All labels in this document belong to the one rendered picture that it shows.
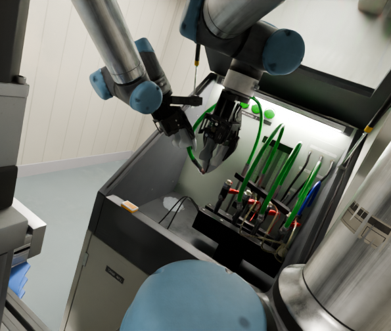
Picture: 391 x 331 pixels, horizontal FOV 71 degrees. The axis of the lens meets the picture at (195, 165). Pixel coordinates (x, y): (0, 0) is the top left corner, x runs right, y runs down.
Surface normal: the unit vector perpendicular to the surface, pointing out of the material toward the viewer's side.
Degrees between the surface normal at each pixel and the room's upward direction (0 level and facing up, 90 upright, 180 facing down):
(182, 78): 90
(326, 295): 91
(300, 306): 47
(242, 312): 8
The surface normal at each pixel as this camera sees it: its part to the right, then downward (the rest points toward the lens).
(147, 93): 0.64, 0.47
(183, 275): 0.22, -0.91
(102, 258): -0.43, 0.14
